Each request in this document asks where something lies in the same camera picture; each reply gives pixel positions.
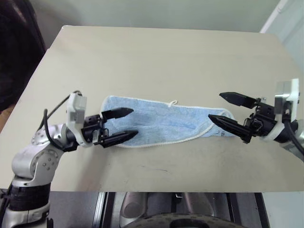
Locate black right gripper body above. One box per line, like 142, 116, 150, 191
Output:
245, 96, 279, 138

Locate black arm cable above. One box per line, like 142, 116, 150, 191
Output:
41, 90, 84, 152
283, 108, 304, 154

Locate black dotted round shape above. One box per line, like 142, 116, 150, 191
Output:
140, 212, 230, 228

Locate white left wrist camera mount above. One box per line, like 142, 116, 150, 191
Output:
66, 91, 94, 149

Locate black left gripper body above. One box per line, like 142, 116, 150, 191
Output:
81, 114, 110, 145

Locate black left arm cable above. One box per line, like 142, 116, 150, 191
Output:
41, 90, 84, 152

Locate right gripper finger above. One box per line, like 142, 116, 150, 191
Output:
208, 114, 253, 144
218, 91, 259, 110

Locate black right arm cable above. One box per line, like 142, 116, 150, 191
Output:
283, 108, 304, 154

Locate dark bulky shape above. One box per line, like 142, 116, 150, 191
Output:
0, 0, 46, 112

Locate light blue terry towel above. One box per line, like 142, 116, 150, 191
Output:
99, 95, 236, 149

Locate white door frame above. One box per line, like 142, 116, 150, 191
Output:
259, 0, 304, 49

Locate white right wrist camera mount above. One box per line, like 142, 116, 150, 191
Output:
266, 78, 300, 143

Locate black frame rail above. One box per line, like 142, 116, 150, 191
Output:
227, 191, 271, 228
94, 191, 116, 228

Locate grey rounded shape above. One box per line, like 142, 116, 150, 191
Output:
119, 192, 152, 228

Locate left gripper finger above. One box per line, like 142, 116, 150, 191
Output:
101, 107, 134, 122
99, 130, 139, 149

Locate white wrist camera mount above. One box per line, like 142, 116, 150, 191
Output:
66, 91, 94, 149
266, 78, 300, 143

